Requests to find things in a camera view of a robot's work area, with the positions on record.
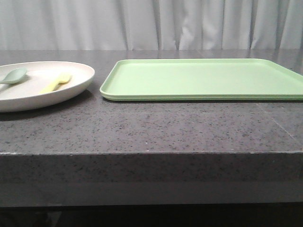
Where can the light green serving tray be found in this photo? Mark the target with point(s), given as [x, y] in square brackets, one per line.
[201, 80]

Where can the white pleated curtain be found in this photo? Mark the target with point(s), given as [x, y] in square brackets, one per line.
[150, 24]

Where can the sage green spoon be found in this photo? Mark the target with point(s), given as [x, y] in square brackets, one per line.
[14, 77]

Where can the white round plate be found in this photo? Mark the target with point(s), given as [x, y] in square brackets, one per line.
[27, 95]

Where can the yellow plastic fork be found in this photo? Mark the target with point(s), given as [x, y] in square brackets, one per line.
[61, 79]

